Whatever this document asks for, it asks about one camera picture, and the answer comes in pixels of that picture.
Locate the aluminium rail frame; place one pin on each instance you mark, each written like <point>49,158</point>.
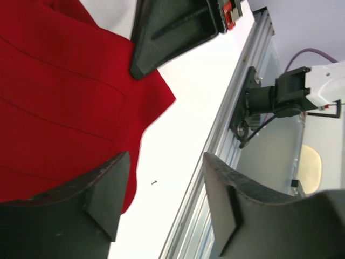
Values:
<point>270,158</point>

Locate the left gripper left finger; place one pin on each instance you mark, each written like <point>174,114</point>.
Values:
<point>78,219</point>

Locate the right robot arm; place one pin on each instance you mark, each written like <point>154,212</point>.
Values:
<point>299,90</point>

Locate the red pleated skirt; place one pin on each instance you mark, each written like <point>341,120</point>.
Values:
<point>68,100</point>

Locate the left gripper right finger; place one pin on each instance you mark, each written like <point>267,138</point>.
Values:
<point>250,220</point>

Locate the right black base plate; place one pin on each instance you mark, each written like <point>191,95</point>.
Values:
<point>238,124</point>

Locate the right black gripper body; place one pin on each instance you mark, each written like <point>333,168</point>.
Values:
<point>226,13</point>

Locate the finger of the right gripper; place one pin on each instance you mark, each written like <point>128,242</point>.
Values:
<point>164,30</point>

